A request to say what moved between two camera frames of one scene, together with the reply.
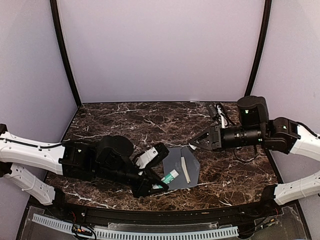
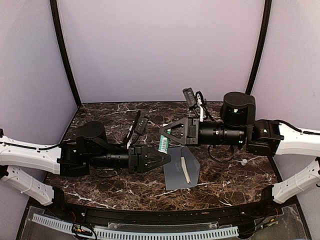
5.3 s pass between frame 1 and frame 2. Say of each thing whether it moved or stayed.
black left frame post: stayed
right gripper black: moved
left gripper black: moved
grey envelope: stayed
